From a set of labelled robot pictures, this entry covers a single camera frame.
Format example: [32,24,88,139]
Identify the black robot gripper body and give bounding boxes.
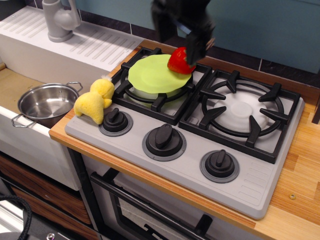
[151,0,216,49]

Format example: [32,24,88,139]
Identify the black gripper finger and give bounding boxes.
[152,12,177,43]
[186,32,209,65]

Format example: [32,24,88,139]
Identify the red toy strawberry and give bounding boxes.
[167,46,196,75]

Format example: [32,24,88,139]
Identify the light green plastic plate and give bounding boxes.
[128,54,192,94]

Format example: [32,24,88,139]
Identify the white toy sink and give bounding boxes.
[0,6,142,191]

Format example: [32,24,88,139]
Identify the stainless steel pot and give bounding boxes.
[11,81,83,129]

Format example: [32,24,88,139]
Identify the black left burner grate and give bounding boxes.
[112,47,213,126]

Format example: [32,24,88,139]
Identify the black burner grate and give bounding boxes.
[112,47,213,126]
[179,70,304,164]

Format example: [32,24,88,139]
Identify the white right burner disc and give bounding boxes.
[207,85,277,133]

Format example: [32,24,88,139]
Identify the black right burner grate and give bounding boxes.
[179,70,304,164]

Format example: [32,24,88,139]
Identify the grey toy stove top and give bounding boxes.
[64,46,306,221]

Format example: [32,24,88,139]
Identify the grey toy faucet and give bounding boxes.
[42,0,81,43]

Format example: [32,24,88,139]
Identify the black middle stove knob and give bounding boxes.
[142,123,187,162]

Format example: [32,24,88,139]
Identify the black stove knob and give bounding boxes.
[199,149,240,184]
[142,123,187,162]
[99,108,134,137]

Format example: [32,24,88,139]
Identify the yellow stuffed duck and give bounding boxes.
[73,76,115,125]

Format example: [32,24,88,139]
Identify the black left stove knob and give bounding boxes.
[99,108,134,137]

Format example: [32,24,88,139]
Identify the black right stove knob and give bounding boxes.
[199,149,240,184]

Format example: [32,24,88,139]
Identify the wooden drawer fronts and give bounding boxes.
[0,152,99,240]

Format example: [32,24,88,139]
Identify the black oven door handle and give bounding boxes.
[90,172,212,240]

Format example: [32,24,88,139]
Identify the black braided foreground cable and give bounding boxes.
[0,194,33,240]

